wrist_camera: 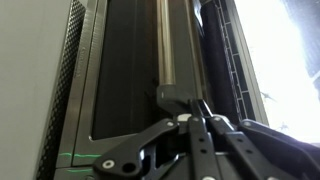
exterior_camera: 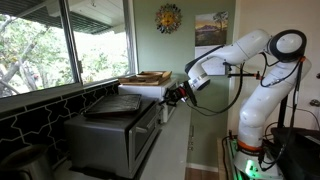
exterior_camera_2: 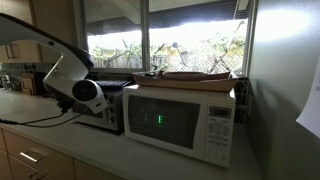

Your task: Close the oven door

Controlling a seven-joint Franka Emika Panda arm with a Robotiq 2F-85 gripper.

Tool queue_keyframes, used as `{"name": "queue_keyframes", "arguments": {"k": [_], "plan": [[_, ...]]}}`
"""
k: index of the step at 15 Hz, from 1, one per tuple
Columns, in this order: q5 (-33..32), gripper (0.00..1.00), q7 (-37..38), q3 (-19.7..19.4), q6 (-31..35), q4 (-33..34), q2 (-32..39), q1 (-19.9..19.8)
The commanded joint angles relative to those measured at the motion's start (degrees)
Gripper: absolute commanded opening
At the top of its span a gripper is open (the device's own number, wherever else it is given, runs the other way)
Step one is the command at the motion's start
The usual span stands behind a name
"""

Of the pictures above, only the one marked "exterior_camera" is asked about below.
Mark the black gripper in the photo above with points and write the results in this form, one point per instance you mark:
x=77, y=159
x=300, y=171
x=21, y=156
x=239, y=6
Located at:
x=177, y=94

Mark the toaster oven glass door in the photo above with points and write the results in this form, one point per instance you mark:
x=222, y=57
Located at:
x=145, y=138

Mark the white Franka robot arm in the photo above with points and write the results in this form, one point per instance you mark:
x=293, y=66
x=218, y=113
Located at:
x=258, y=100

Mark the white microwave oven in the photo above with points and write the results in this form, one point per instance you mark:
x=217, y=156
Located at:
x=146, y=90

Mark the silver toaster oven body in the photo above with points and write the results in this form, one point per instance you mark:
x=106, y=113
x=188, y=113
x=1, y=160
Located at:
x=100, y=143

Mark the silver door knob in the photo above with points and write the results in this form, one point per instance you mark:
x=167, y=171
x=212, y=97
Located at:
x=315, y=102

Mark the wooden serving tray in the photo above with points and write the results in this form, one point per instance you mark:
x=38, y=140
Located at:
x=146, y=80

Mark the dark baking tray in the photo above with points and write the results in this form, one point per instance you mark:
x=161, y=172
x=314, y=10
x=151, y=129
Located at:
x=113, y=105

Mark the black rod with orange end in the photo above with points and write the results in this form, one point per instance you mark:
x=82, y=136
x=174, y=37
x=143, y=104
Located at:
x=245, y=75

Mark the robot mounting base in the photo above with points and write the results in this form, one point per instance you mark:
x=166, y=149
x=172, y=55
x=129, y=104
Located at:
x=258, y=168

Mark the black equipment case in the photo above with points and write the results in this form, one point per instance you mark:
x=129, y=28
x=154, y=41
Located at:
x=300, y=153

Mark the metal pot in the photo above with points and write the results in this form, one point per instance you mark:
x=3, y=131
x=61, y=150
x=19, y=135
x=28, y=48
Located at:
x=23, y=165

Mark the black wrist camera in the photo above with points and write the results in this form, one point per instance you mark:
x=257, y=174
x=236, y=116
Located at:
x=189, y=94

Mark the paper wall calendar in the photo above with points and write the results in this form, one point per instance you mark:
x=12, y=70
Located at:
x=211, y=36

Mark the sun wall decoration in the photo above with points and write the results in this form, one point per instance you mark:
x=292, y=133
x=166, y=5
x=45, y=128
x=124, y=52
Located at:
x=168, y=18

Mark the metal window frame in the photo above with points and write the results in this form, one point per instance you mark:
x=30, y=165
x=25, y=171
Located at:
x=71, y=43

